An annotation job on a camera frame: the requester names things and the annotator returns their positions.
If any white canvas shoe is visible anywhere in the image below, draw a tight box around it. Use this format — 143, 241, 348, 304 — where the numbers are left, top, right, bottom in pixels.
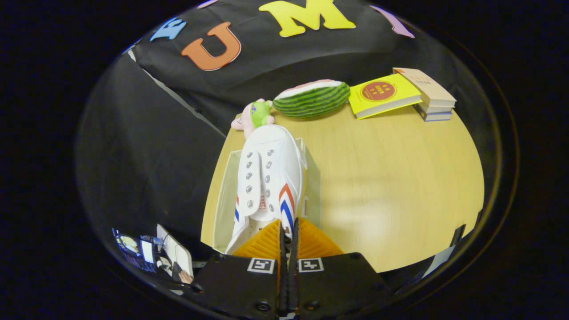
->
224, 124, 309, 255

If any grey-blue book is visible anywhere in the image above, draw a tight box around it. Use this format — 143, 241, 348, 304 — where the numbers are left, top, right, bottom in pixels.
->
415, 106, 453, 122

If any white flat panel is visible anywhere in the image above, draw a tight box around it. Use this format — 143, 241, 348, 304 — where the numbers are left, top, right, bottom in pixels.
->
156, 224, 194, 277

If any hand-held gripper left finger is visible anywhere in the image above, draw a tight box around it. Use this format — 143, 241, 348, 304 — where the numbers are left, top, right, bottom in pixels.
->
190, 219, 288, 320

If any black backdrop cloth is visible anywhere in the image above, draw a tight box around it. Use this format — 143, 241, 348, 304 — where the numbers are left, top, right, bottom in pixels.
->
76, 0, 487, 263

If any white paperback book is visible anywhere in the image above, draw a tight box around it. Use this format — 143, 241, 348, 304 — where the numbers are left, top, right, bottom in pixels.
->
418, 103, 455, 115

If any tan cover book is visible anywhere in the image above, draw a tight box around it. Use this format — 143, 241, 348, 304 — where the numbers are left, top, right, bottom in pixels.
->
393, 67, 457, 108

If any beige fabric storage box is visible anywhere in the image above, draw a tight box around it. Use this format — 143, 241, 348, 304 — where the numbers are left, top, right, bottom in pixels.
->
212, 136, 323, 254

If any yellow book with red circle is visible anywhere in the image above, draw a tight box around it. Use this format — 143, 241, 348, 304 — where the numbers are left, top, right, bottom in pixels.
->
348, 73, 423, 120

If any watermelon slice plush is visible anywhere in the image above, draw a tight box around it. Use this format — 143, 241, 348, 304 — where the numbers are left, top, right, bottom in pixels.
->
272, 79, 351, 120

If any blue printed carton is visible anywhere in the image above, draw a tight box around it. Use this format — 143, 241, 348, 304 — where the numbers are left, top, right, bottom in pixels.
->
112, 228, 156, 273

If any pink and green plush toy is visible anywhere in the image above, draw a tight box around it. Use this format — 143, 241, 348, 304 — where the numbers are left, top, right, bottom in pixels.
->
231, 98, 276, 140

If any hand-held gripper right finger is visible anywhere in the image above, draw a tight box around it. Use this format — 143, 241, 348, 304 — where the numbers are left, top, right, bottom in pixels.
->
289, 217, 393, 320

